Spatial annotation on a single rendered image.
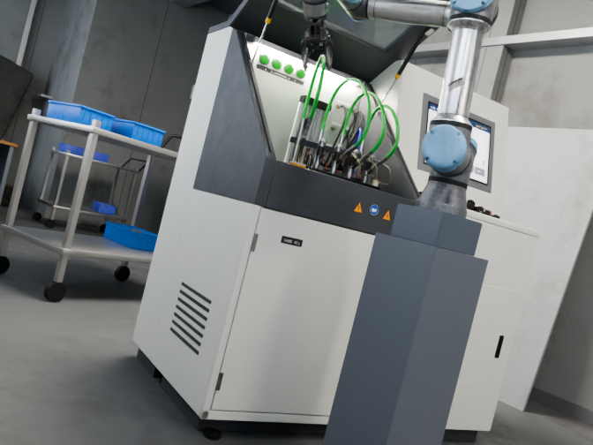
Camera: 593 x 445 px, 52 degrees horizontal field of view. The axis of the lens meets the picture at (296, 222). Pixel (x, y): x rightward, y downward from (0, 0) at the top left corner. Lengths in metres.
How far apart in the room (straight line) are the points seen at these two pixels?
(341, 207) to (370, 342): 0.55
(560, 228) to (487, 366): 1.51
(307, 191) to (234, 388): 0.70
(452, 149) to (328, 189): 0.59
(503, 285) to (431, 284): 1.09
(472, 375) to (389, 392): 1.06
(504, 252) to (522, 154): 1.80
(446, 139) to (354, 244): 0.68
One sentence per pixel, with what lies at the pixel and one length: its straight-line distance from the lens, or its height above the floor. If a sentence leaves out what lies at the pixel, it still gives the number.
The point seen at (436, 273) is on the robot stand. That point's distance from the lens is 1.71.
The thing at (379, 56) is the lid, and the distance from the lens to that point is 2.76.
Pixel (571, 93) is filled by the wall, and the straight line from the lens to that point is 4.66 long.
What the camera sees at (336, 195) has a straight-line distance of 2.14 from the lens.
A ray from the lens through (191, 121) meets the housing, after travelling 2.73.
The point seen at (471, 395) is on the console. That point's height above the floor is 0.22.
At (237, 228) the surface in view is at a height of 0.70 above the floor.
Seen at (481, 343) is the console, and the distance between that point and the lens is 2.76.
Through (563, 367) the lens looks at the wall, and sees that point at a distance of 4.31.
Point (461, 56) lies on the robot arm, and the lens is 1.76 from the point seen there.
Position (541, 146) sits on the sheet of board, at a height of 1.63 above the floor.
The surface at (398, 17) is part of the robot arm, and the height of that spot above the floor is 1.46.
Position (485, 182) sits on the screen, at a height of 1.15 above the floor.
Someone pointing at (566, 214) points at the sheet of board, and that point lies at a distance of 4.12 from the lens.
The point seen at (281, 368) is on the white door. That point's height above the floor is 0.26.
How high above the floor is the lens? 0.80
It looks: 1 degrees down
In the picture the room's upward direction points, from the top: 14 degrees clockwise
